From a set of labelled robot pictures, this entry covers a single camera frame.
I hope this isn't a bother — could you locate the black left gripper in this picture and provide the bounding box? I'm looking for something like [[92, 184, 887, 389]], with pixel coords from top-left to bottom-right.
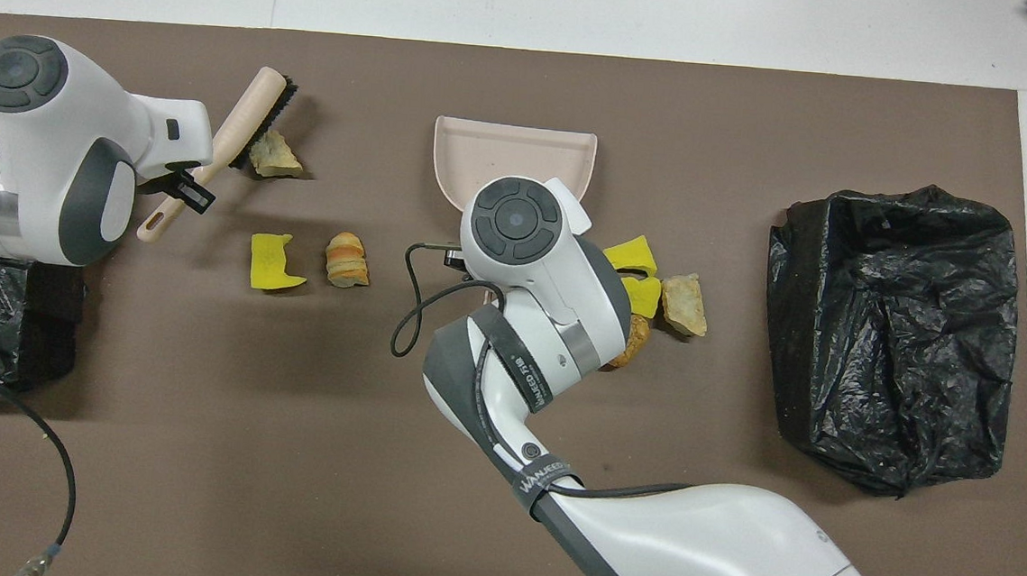
[[158, 158, 218, 215]]

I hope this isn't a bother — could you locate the beige hand brush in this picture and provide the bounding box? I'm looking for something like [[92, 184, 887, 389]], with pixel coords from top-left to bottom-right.
[[135, 59, 299, 253]]

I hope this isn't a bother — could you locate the notched yellow sponge piece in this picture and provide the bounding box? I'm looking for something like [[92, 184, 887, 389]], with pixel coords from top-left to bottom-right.
[[248, 232, 311, 294]]

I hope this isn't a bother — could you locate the orange striped croissant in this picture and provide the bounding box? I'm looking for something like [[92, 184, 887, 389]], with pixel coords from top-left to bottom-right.
[[323, 230, 373, 290]]

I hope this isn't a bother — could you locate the beige plastic dustpan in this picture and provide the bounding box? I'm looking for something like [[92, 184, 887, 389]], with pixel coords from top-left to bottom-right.
[[428, 115, 600, 226]]

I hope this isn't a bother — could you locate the brown bread roll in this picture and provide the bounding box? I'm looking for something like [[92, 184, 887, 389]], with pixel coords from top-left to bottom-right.
[[603, 313, 654, 372]]

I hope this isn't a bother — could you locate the pale lumpy dumpling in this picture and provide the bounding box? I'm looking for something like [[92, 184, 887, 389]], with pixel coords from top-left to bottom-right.
[[657, 271, 712, 339]]

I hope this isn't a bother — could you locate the open black bag bin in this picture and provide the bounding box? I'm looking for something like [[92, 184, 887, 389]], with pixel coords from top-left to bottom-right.
[[751, 172, 1027, 507]]

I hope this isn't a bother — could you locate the brown table mat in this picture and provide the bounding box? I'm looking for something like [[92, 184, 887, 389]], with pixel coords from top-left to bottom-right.
[[0, 11, 1027, 576]]

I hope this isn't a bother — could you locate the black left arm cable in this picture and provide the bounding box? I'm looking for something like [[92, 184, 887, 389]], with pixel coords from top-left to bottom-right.
[[0, 89, 105, 576]]

